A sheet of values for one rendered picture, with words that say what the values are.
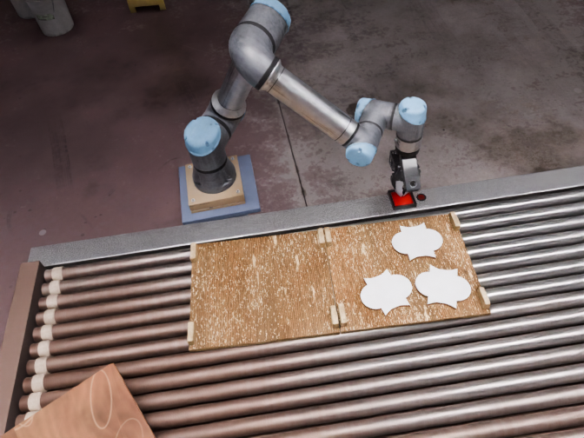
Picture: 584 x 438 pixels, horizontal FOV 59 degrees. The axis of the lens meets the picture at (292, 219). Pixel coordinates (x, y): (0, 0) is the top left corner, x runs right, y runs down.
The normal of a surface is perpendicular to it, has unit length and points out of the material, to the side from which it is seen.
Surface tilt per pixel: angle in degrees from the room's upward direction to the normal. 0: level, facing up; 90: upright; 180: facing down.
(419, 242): 0
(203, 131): 10
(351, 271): 0
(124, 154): 0
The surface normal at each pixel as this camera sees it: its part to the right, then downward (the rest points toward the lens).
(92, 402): -0.07, -0.61
